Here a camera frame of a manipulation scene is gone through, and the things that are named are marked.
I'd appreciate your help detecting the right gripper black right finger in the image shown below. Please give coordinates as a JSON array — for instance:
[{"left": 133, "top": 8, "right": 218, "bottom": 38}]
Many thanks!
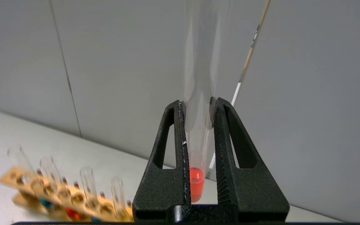
[{"left": 213, "top": 97, "right": 290, "bottom": 223}]

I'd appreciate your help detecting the teal pigment test tube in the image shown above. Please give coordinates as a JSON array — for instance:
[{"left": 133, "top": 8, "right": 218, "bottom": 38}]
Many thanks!
[{"left": 7, "top": 145, "right": 53, "bottom": 208}]

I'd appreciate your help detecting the red pigment test tube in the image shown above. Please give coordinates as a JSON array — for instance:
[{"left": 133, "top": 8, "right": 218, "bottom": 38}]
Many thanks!
[
  {"left": 183, "top": 0, "right": 230, "bottom": 203},
  {"left": 39, "top": 156, "right": 80, "bottom": 221}
]

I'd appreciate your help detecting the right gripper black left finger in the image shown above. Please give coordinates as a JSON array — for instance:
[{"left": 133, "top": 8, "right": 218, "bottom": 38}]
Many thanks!
[{"left": 132, "top": 100, "right": 192, "bottom": 223}]

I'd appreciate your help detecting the wooden test tube rack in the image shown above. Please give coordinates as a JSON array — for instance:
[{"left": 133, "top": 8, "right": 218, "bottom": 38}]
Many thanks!
[{"left": 0, "top": 166, "right": 135, "bottom": 223}]

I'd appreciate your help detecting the yellow pigment test tube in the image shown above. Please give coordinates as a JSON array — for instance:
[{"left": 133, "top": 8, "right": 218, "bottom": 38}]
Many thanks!
[{"left": 110, "top": 177, "right": 127, "bottom": 221}]

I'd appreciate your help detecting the blue pigment test tube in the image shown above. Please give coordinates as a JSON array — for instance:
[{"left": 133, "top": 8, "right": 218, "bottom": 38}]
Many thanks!
[{"left": 79, "top": 167, "right": 102, "bottom": 223}]

